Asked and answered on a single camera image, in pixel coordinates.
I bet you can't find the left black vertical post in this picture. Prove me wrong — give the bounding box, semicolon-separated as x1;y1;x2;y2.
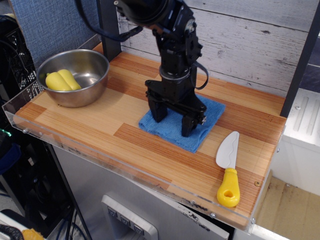
96;0;122;62

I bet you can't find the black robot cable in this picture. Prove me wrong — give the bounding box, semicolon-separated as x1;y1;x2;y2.
74;0;210;91

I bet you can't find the right black vertical post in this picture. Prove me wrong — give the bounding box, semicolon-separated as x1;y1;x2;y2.
280;1;320;118

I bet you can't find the black plastic crate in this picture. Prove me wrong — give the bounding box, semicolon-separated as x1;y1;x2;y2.
0;21;36;104

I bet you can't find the white ribbed box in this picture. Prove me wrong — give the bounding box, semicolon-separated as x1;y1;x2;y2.
270;88;320;195

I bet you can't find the yellow crumpled object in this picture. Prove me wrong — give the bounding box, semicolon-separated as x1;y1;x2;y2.
21;228;45;240

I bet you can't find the clear acrylic table guard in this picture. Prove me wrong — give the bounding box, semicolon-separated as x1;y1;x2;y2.
1;32;287;235

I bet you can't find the blue cloth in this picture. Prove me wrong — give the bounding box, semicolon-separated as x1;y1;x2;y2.
138;95;226;153

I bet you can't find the blue fabric panel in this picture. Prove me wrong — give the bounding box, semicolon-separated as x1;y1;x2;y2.
9;0;101;68

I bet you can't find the stainless steel cabinet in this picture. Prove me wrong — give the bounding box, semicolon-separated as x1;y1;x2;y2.
53;146;234;240

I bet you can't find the grey control panel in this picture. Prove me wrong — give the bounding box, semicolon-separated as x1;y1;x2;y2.
101;194;159;240

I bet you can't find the stainless steel bowl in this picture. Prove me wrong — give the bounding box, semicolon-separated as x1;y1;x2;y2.
36;49;110;108

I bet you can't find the black vertical post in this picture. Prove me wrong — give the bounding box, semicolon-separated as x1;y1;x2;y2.
96;0;122;62
280;1;320;118

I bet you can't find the yellow toy pepper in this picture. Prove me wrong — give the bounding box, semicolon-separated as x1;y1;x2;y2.
45;69;82;92

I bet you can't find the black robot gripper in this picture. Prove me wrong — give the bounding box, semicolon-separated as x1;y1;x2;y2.
145;72;207;137

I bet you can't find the white yellow toy knife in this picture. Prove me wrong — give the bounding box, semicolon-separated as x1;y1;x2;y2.
216;131;240;208

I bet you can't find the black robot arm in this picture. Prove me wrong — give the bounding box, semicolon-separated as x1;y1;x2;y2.
114;0;207;137

